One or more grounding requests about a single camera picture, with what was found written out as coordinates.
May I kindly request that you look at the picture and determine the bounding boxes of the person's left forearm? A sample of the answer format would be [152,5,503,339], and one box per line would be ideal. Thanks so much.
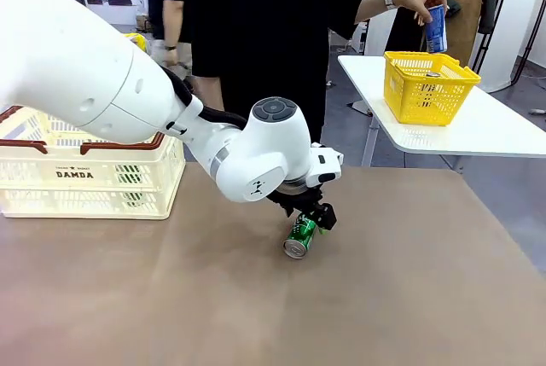
[355,0,390,25]

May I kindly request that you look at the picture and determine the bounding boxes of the cream plastic shopping basket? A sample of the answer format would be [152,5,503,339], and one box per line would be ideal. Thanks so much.
[0,105,188,220]

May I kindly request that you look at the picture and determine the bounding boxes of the black truss stand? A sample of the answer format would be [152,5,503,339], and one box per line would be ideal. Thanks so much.
[468,0,530,77]

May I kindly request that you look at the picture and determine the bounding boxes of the yellow plastic basket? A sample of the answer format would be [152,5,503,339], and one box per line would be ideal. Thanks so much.
[382,50,482,127]

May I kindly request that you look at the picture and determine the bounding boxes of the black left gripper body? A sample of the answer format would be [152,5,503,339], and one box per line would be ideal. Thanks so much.
[267,185,326,216]

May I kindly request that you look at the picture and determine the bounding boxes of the brown basket handle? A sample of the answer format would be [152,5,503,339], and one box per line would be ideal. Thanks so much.
[0,106,48,155]
[79,130,166,156]

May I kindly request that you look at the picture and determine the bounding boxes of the person in black clothes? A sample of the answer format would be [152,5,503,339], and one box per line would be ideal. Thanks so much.
[186,0,373,167]

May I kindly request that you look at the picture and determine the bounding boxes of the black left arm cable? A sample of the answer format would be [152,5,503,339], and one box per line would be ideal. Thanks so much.
[160,65,249,129]

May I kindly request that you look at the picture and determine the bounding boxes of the white side table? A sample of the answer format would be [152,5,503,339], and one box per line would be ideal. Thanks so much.
[337,54,546,159]

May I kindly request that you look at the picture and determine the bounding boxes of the grey table leg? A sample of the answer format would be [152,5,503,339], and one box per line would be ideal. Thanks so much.
[346,99,381,167]

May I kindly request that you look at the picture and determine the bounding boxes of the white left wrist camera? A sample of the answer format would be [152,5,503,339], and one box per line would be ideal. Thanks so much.
[309,142,345,186]

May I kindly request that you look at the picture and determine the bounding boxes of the green drink can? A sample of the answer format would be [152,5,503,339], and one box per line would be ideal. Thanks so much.
[113,163,146,209]
[282,213,320,260]

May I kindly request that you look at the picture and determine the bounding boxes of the yellow bag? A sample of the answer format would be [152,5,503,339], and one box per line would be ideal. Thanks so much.
[122,32,148,54]

